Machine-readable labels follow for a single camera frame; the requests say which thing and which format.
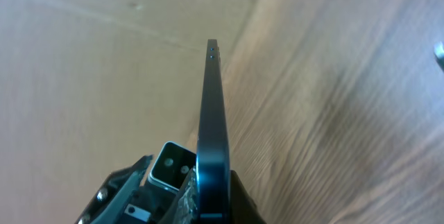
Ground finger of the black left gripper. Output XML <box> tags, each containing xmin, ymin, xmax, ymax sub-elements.
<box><xmin>158</xmin><ymin>168</ymin><xmax>198</xmax><ymax>224</ymax></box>
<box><xmin>230</xmin><ymin>170</ymin><xmax>266</xmax><ymax>224</ymax></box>

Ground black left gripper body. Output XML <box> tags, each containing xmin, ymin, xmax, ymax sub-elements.
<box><xmin>76</xmin><ymin>171</ymin><xmax>178</xmax><ymax>224</ymax></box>

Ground blue Samsung Galaxy smartphone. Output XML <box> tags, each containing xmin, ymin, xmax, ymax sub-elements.
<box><xmin>196</xmin><ymin>39</ymin><xmax>230</xmax><ymax>223</ymax></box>

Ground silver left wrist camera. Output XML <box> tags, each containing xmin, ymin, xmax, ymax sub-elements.
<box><xmin>148</xmin><ymin>141</ymin><xmax>196</xmax><ymax>193</ymax></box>

